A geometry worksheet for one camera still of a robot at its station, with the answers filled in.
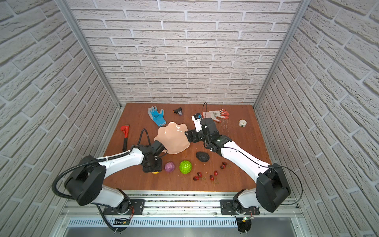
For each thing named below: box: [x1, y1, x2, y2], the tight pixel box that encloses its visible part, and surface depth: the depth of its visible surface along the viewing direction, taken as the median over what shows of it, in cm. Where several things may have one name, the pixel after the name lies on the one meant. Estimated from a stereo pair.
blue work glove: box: [147, 105, 167, 127], surface depth 113 cm
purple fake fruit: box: [164, 161, 176, 173], surface depth 85 cm
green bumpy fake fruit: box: [179, 159, 192, 175], surface depth 83 cm
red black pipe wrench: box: [120, 124, 130, 152], surface depth 102 cm
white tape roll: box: [238, 118, 248, 128], surface depth 109 cm
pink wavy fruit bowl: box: [153, 121, 190, 155], surface depth 102 cm
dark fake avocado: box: [195, 151, 210, 163], surface depth 89 cm
